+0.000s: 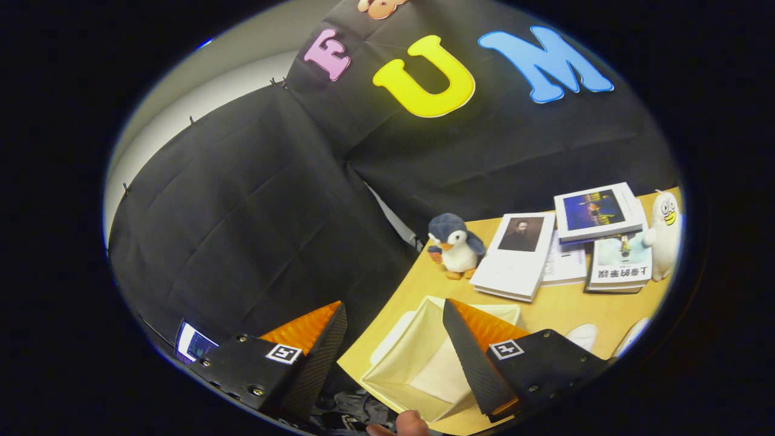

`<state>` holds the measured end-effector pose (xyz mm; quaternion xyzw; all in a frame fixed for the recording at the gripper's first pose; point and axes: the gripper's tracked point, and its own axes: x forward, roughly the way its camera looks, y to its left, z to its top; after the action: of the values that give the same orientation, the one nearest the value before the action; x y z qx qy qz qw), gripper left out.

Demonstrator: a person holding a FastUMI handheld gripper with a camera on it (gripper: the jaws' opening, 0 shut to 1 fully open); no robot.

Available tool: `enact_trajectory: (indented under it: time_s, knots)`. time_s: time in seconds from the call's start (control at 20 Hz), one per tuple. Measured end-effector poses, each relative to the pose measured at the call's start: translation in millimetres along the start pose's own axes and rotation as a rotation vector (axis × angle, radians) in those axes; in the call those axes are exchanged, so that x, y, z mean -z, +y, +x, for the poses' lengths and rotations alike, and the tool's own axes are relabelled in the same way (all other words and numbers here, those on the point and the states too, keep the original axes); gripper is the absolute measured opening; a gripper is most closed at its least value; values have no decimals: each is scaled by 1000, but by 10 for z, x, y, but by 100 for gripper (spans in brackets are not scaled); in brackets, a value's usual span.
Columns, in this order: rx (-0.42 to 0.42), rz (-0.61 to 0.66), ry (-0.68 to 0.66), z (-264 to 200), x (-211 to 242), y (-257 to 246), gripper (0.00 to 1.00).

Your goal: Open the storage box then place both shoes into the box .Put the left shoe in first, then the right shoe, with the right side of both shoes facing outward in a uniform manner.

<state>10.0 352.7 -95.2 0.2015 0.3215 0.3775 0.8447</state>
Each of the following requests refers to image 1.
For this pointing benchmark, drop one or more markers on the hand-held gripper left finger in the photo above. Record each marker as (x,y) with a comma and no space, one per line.
(318,363)

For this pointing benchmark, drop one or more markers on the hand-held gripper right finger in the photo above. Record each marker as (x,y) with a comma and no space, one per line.
(472,363)

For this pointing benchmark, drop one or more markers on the cream fabric storage box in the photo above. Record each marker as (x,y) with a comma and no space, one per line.
(424,366)

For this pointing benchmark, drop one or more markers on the white canvas shoe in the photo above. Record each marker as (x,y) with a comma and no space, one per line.
(582,336)
(629,336)

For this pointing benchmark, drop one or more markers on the white portrait cover book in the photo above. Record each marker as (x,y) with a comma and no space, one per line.
(514,269)

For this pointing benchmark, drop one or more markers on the blue penguin plush toy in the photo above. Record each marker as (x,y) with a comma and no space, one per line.
(458,251)

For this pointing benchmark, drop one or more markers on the computer monitor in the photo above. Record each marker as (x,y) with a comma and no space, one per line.
(194,345)

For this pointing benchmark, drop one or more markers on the thin white booklet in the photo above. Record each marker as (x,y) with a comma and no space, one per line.
(566,266)

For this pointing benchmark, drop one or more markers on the pale blue cover book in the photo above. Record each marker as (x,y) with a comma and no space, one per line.
(620,274)

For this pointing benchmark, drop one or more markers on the dark blue cover book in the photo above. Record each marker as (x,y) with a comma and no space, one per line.
(596,212)

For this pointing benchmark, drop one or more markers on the white duck plush toy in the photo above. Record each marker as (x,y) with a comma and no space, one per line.
(663,242)

